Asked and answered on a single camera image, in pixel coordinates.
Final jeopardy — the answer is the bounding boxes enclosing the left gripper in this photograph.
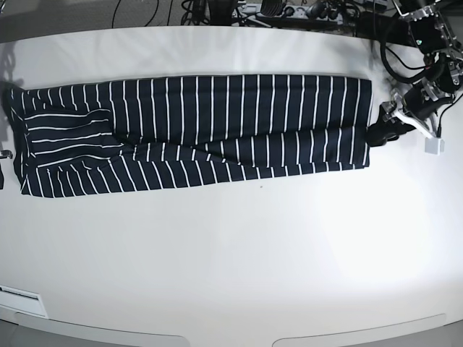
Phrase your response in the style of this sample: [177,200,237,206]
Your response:
[365,81,454,147]

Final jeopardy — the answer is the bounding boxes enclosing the navy white-striped T-shirt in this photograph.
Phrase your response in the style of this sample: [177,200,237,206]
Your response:
[3,74,373,198]

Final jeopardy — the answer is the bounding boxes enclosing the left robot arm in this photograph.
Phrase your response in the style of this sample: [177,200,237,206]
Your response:
[366,1,462,154]

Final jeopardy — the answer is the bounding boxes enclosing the white label plate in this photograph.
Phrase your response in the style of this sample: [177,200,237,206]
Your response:
[0,285,48,319]

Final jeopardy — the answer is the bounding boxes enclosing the white power strip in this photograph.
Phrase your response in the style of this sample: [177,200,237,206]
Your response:
[232,1,344,24]

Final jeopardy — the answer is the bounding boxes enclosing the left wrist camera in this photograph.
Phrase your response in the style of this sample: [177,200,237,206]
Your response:
[425,137,445,155]

